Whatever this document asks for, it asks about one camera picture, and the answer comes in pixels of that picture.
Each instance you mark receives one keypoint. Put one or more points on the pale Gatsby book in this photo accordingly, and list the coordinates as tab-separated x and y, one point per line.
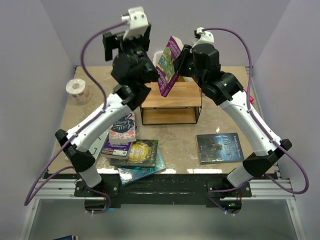
97	146

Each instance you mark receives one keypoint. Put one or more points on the dark Wuthering Heights book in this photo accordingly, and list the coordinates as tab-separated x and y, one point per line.
219	148

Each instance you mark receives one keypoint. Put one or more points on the Little Women book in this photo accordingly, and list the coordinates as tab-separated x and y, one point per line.
123	131

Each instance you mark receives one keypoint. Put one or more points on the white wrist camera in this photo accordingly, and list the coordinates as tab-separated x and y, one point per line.
137	22
203	37

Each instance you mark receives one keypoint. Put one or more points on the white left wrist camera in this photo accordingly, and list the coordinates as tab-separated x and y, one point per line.
137	22

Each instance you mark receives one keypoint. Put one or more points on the purple Treehouse paperback book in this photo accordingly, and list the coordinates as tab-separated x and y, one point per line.
165	67

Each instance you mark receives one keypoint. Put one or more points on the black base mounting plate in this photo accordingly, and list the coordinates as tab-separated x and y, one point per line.
158	189

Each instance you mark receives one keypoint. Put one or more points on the white plastic basket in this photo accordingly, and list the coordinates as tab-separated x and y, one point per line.
156	57

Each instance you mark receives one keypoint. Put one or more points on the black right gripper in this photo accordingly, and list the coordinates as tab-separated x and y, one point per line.
187	53

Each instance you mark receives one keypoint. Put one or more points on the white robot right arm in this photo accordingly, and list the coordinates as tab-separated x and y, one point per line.
228	93

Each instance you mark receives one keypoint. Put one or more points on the wooden shelf with wire frame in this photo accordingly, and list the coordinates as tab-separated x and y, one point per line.
183	105

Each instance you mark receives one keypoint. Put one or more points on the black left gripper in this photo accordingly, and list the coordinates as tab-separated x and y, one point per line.
143	41

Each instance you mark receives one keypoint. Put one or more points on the purple paperback under stack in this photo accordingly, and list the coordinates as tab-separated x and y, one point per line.
116	151

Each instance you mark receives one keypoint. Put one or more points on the green yellow fantasy book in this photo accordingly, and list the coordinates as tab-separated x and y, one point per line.
143	153

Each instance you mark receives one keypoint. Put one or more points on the blue book at bottom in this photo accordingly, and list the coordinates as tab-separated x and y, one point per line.
130	175

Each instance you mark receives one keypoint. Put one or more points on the pink rectangular box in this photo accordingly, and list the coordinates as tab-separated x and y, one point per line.
251	99

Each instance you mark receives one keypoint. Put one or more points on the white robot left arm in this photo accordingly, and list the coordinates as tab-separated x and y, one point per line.
124	99

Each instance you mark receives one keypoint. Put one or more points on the aluminium frame rail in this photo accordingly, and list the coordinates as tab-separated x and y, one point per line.
269	214

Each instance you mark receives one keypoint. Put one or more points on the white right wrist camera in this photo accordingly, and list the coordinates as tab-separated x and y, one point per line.
203	37

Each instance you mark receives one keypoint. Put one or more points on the toilet paper roll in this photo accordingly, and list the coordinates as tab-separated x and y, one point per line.
79	91

